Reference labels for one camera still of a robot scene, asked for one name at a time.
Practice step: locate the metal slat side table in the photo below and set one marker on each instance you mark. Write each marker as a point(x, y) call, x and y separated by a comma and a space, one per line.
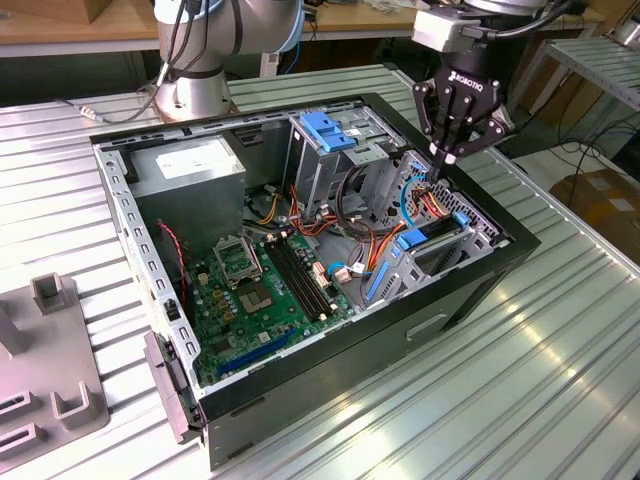
point(600, 60)

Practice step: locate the metal disk bay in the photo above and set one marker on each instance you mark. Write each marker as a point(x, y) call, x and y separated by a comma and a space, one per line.
point(475, 210)

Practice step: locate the blue expansion slot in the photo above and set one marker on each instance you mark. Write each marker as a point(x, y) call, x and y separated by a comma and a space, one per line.
point(255, 354)

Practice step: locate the grey Dell power supply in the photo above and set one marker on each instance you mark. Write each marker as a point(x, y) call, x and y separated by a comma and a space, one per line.
point(190, 210)

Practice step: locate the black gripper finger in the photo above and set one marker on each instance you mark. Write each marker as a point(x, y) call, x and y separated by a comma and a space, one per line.
point(422, 107)
point(492, 132)

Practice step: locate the large labelled cardboard box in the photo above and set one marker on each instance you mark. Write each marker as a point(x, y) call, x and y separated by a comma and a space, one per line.
point(600, 210)

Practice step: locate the black RAM slot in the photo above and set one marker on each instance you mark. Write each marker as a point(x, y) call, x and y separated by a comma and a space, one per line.
point(305, 277)
point(293, 281)

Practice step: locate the open black PC case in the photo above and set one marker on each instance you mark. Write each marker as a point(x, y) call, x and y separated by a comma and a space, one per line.
point(350, 380)

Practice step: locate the green motherboard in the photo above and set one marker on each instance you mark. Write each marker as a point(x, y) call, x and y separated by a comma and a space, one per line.
point(260, 330)

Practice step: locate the metal optical drive cage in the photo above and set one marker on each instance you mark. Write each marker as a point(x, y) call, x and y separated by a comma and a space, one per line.
point(320, 175)

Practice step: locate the wooden desk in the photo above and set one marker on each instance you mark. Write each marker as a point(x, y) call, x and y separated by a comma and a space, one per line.
point(40, 27)

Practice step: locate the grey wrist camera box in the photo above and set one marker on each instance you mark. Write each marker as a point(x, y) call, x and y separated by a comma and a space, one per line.
point(440, 30)

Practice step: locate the plain cardboard box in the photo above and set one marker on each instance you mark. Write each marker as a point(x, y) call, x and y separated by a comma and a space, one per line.
point(100, 7)

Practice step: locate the hard disk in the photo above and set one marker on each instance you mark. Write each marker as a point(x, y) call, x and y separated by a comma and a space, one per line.
point(412, 240)

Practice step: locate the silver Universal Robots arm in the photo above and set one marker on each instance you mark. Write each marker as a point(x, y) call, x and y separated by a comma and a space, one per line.
point(200, 75)

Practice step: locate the CPU socket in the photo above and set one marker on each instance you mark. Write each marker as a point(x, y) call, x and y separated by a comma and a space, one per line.
point(256, 300)

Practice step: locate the blue drive cage latch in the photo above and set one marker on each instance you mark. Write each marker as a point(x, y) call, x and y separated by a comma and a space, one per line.
point(325, 132)

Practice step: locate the grey parts rack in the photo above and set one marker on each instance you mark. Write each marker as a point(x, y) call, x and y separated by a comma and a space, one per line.
point(60, 350)

